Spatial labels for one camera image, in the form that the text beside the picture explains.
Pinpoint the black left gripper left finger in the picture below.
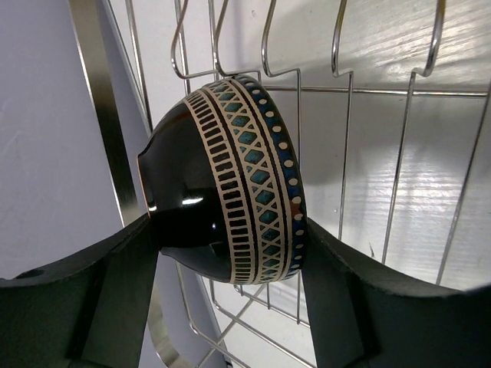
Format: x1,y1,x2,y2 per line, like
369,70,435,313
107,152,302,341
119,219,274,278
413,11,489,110
1,215,158,367

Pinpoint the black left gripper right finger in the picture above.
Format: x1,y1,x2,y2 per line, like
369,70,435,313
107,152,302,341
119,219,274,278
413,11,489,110
302,222,490,367

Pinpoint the red striped beige bowl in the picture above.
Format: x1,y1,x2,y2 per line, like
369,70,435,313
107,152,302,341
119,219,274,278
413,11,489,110
137,74,307,284

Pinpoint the metal wire dish rack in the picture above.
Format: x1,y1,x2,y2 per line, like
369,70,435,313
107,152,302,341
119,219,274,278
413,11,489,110
68,1,490,367

